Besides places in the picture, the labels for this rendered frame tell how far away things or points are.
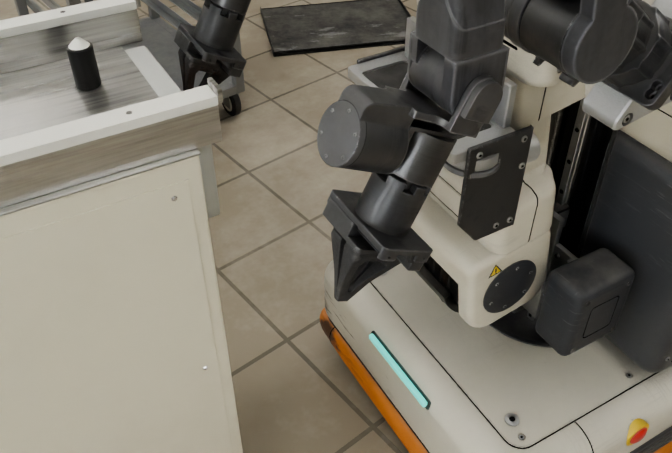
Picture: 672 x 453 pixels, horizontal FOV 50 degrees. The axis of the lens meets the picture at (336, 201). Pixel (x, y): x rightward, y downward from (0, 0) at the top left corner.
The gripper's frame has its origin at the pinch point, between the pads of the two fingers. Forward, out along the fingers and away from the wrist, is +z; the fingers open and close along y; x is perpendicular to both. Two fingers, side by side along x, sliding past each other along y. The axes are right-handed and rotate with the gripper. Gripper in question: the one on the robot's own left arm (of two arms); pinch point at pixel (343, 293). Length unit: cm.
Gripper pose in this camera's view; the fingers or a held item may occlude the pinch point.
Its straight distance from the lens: 73.9
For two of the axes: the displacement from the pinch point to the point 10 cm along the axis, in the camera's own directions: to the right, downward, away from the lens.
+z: -4.0, 8.4, 3.8
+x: 7.7, 0.8, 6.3
